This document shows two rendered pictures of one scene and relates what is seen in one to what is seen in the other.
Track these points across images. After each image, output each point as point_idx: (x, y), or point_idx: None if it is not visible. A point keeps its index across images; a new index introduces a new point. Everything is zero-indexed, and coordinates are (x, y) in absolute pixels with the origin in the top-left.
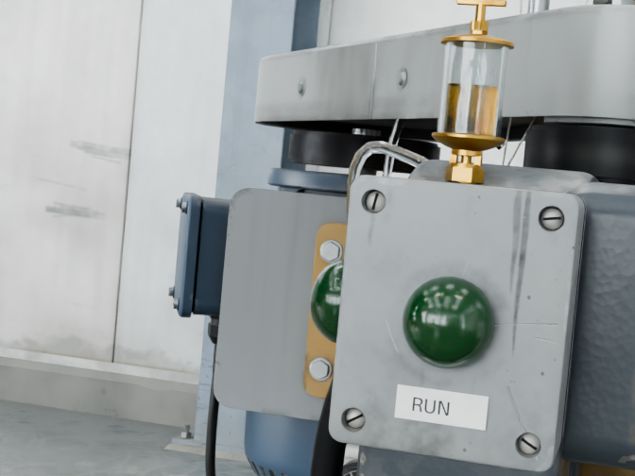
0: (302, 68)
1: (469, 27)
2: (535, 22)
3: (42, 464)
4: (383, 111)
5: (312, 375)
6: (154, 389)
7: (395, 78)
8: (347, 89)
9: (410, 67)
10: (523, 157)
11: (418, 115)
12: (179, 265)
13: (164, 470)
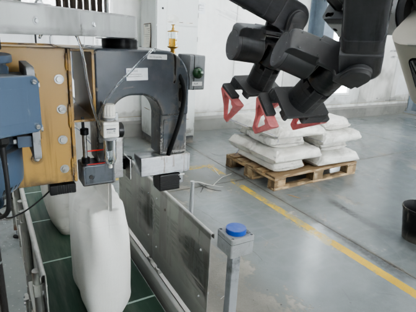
0: (34, 12)
1: (113, 15)
2: (129, 17)
3: None
4: (86, 34)
5: (41, 131)
6: None
7: (90, 24)
8: (67, 25)
9: (96, 21)
10: (128, 46)
11: (101, 36)
12: (12, 114)
13: None
